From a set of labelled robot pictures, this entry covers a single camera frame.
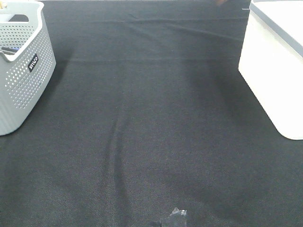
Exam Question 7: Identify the black table cloth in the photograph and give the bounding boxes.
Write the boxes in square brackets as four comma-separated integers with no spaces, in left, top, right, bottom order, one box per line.
[0,0,303,227]

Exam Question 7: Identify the white storage box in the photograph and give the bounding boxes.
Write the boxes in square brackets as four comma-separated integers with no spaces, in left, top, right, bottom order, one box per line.
[238,0,303,140]

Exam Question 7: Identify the grey perforated plastic basket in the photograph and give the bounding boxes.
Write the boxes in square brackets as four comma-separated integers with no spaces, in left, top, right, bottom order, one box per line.
[0,0,56,136]

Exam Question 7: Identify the dark item inside basket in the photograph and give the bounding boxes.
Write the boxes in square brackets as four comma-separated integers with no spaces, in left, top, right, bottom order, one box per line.
[0,47,18,55]

